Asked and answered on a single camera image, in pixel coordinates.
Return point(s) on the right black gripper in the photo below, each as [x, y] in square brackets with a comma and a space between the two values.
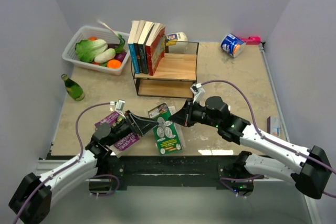
[184, 116]

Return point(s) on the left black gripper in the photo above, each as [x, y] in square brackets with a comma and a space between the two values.
[142, 125]

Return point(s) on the green coin book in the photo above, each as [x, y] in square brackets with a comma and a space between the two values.
[168, 136]

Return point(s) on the red patterned book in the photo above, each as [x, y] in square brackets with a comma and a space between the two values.
[155, 46]

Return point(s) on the blue 26-storey treehouse book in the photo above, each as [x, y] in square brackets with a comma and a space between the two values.
[131, 45]

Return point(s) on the dark Edward Tulane book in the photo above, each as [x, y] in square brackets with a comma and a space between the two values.
[139, 49]

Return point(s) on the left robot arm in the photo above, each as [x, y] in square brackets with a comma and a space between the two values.
[35, 195]

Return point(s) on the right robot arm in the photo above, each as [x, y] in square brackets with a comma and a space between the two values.
[308, 169]

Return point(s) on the purple 117-storey treehouse book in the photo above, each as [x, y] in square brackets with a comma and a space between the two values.
[122, 146]

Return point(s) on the orange toy fruit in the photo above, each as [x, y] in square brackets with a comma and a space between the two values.
[114, 64]

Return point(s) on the white cartoon mug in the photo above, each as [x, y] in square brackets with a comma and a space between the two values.
[176, 43]

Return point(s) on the purple toy eggplant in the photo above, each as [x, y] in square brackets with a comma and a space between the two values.
[120, 56]

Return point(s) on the green glass bottle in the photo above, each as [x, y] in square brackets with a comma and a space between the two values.
[74, 90]

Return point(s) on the white toy radish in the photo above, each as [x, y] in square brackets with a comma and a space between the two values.
[105, 56]

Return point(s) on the white plastic basket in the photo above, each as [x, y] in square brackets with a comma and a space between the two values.
[116, 40]

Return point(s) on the small box at table edge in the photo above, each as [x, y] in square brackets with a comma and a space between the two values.
[273, 126]

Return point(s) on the toy cabbage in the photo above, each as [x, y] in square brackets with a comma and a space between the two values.
[87, 50]

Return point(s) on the pink stapler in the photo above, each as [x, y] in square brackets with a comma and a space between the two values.
[252, 40]

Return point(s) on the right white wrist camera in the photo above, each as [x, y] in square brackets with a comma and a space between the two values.
[198, 92]

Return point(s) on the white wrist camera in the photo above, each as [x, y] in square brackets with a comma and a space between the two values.
[117, 105]
[198, 92]

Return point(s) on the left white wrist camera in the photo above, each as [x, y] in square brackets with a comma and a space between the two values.
[117, 105]

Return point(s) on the wood and wire shelf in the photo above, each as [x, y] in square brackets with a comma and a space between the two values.
[174, 76]

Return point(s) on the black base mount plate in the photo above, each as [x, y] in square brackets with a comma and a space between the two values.
[173, 171]

